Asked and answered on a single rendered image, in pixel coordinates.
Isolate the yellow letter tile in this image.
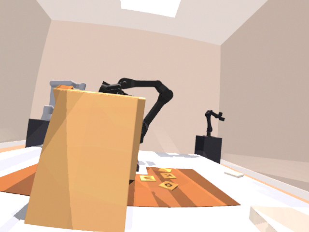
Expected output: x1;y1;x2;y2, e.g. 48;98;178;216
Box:
140;175;156;182

